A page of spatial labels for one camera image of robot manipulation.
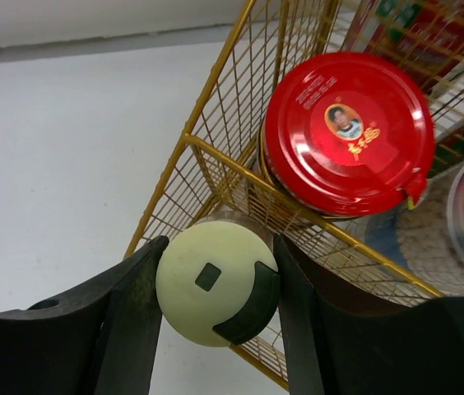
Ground red-cap dark sauce jar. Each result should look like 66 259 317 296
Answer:
261 51 436 217

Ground silver-cap blue-label shaker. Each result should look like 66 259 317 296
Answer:
359 163 464 296

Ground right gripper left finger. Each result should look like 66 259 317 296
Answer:
0 236 169 394

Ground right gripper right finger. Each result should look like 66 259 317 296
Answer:
274 235 464 394

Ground yellow wire basket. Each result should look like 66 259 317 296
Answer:
128 1 464 394

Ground yellow-cap beige jar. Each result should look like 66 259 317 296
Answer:
155 211 281 347

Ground tall black-cap glass bottle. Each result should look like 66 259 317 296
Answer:
343 0 464 98

